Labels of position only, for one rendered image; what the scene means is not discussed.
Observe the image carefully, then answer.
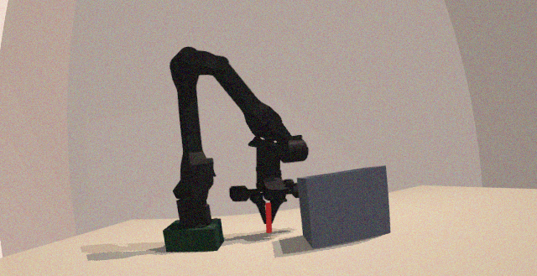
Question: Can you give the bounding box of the red peg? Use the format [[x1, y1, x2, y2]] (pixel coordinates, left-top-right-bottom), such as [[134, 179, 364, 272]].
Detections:
[[265, 203, 272, 233]]

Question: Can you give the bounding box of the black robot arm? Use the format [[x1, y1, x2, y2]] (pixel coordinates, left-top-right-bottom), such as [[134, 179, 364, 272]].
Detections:
[[169, 47, 308, 228]]

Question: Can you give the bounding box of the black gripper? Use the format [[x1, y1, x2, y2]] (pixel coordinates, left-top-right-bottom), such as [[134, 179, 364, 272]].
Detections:
[[230, 165, 299, 224]]

